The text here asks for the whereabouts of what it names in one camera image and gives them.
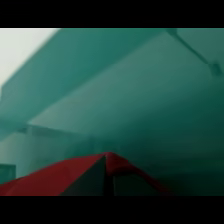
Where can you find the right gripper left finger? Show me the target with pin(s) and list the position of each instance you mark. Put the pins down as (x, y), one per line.
(90, 181)

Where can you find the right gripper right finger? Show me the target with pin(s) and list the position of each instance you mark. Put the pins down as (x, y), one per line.
(133, 186)

